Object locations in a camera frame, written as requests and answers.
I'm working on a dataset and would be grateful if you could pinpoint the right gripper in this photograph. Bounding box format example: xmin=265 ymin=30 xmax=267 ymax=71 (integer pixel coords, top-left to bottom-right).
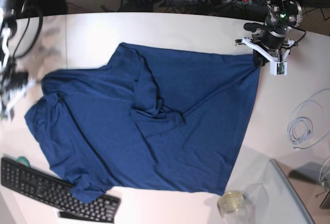
xmin=1 ymin=71 xmax=29 ymax=100

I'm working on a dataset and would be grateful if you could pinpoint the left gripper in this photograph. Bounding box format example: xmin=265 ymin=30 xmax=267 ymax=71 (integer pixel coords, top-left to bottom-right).
xmin=243 ymin=22 xmax=290 ymax=67

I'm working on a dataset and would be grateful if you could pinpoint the dark blue t-shirt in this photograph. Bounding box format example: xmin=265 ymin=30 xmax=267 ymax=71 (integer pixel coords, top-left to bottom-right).
xmin=25 ymin=43 xmax=260 ymax=203

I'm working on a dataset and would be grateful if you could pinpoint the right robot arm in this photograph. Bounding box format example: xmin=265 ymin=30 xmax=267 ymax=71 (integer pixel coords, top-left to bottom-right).
xmin=1 ymin=0 xmax=43 ymax=100

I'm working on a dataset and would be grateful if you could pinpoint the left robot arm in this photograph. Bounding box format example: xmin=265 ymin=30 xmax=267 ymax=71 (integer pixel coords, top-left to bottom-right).
xmin=241 ymin=0 xmax=303 ymax=69

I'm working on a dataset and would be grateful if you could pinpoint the green tape roll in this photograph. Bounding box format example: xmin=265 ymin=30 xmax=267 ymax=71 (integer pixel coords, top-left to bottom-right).
xmin=16 ymin=156 xmax=30 ymax=168

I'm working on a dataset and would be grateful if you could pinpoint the black computer keyboard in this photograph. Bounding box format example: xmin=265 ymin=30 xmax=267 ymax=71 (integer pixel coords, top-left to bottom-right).
xmin=1 ymin=157 xmax=121 ymax=216

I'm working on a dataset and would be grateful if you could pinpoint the clear tape roll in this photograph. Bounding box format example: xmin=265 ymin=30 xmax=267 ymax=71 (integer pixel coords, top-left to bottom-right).
xmin=217 ymin=190 xmax=245 ymax=216

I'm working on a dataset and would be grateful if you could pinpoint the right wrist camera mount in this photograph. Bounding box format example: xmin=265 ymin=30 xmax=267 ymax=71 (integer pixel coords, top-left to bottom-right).
xmin=1 ymin=78 xmax=39 ymax=121

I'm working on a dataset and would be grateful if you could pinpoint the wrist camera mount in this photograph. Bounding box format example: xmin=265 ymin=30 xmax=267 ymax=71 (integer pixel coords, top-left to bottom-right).
xmin=1 ymin=78 xmax=39 ymax=121
xmin=235 ymin=37 xmax=297 ymax=76

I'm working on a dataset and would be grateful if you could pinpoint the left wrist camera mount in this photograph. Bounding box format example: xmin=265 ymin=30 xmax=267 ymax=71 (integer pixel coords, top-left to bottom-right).
xmin=235 ymin=37 xmax=297 ymax=76

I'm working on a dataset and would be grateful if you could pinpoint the light blue coiled cable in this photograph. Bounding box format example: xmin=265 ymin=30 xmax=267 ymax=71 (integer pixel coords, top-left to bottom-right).
xmin=287 ymin=88 xmax=330 ymax=150

